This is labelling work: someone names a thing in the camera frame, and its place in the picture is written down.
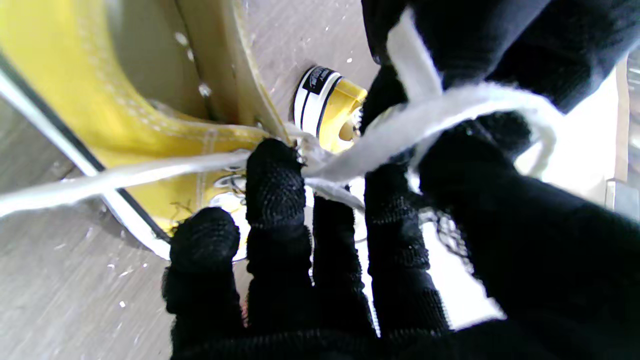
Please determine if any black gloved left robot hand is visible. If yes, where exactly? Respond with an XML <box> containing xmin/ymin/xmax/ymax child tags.
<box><xmin>359</xmin><ymin>0</ymin><xmax>640</xmax><ymax>162</ymax></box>

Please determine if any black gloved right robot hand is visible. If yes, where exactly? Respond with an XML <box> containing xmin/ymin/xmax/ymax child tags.
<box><xmin>162</xmin><ymin>125</ymin><xmax>640</xmax><ymax>360</ymax></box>

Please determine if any yellow canvas sneaker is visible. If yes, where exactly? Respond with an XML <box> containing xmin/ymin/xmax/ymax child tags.
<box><xmin>0</xmin><ymin>0</ymin><xmax>292</xmax><ymax>261</ymax></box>
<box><xmin>292</xmin><ymin>65</ymin><xmax>368</xmax><ymax>153</ymax></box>

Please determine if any white shoelace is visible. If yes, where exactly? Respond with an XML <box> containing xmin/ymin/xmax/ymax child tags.
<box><xmin>0</xmin><ymin>7</ymin><xmax>563</xmax><ymax>218</ymax></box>

